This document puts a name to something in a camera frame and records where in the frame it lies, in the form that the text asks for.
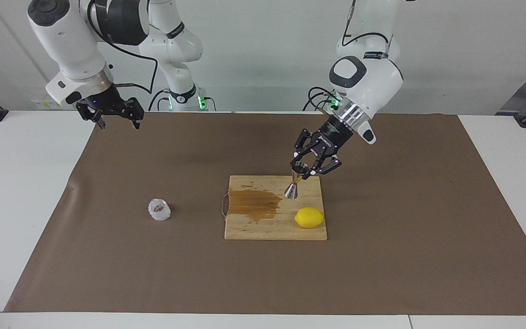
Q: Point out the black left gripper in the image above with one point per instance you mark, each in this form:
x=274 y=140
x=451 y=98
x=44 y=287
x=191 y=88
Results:
x=331 y=137

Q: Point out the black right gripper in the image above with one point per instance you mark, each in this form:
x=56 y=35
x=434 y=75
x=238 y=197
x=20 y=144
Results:
x=103 y=103

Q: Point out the steel double jigger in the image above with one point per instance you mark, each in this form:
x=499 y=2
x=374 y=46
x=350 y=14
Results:
x=291 y=192

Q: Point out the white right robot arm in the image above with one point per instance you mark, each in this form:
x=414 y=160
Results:
x=66 y=41

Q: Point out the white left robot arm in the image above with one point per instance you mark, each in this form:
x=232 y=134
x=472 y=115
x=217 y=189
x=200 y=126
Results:
x=372 y=77

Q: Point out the yellow lemon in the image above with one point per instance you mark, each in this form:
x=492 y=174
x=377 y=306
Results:
x=309 y=217

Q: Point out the wooden cutting board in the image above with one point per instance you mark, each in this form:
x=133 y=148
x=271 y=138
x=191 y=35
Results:
x=254 y=228

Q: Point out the brown table mat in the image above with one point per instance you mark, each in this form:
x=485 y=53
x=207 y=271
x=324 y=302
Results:
x=107 y=274

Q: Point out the white wall outlet strip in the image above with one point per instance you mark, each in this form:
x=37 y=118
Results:
x=39 y=104

